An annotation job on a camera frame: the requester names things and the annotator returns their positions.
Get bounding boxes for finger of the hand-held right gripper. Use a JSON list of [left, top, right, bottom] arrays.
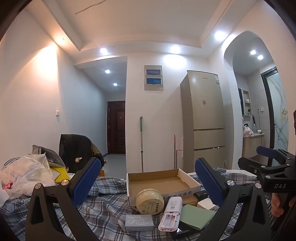
[[256, 146, 296, 167], [238, 157, 289, 179]]

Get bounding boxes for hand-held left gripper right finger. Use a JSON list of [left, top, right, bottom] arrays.
[[194, 158, 272, 241]]

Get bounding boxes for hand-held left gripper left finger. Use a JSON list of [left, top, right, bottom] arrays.
[[25, 157, 102, 241]]

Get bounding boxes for small white box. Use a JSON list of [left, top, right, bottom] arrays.
[[196, 198, 219, 212]]

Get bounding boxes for green pad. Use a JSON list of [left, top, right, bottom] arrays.
[[179, 204, 216, 231]]

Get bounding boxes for shallow cardboard box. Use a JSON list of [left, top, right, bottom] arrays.
[[126, 168, 201, 207]]

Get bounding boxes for small black box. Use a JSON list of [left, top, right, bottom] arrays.
[[170, 220, 204, 240]]

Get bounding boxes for cream round tin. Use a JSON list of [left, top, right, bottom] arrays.
[[136, 189, 165, 215]]

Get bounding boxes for small grey box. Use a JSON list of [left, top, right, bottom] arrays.
[[125, 214, 155, 231]]

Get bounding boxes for person's right hand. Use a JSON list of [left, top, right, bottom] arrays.
[[270, 192, 296, 218]]

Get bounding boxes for wooden counter cabinet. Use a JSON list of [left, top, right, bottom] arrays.
[[242, 133, 265, 160]]

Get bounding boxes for pink cloth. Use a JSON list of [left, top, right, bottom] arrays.
[[242, 125, 255, 138]]

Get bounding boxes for blue plaid shirt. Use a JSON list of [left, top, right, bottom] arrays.
[[0, 169, 273, 241]]

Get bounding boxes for brown chair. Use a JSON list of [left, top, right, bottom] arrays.
[[91, 142, 103, 160]]

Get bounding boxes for black jacket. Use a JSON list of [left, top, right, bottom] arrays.
[[59, 134, 104, 174]]

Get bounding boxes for frosted glass door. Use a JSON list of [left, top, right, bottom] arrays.
[[261, 67, 289, 158]]

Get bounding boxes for pink broom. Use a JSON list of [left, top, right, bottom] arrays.
[[172, 134, 183, 169]]

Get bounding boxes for grey bag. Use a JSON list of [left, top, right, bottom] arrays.
[[29, 145, 66, 168]]

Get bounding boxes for clear plastic bag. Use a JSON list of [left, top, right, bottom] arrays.
[[0, 155, 56, 197]]

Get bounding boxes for beige refrigerator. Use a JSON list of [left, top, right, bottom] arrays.
[[180, 70, 227, 173]]

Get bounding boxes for dark wooden door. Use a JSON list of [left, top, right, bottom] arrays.
[[107, 101, 126, 155]]

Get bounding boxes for wall niche shelf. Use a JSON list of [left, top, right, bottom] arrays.
[[238, 88, 252, 116]]

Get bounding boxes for grey mop handle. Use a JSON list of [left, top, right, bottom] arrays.
[[139, 116, 145, 173]]

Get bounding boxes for wall electrical panel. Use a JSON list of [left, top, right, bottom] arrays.
[[144, 65, 164, 91]]

